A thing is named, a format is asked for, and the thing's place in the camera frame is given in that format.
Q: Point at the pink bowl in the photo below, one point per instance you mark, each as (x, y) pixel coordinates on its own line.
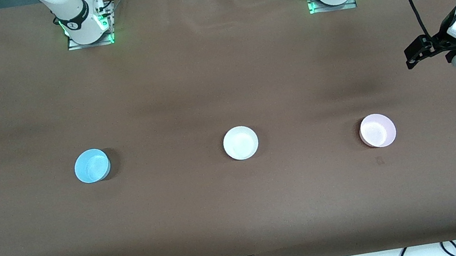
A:
(377, 130)

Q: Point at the light blue bowl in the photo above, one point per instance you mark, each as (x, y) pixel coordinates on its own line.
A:
(92, 167)

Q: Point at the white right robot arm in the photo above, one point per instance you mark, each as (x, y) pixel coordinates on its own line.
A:
(80, 20)

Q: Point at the white bowl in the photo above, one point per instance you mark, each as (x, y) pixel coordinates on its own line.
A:
(240, 143)

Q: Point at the brown table cover sheet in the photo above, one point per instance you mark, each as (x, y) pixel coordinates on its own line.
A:
(243, 214)

